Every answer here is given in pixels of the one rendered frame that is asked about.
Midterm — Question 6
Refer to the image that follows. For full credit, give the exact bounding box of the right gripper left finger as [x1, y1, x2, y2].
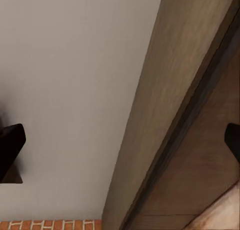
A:
[0, 124, 26, 183]

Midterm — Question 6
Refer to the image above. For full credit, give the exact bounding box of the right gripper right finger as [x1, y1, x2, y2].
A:
[224, 123, 240, 162]

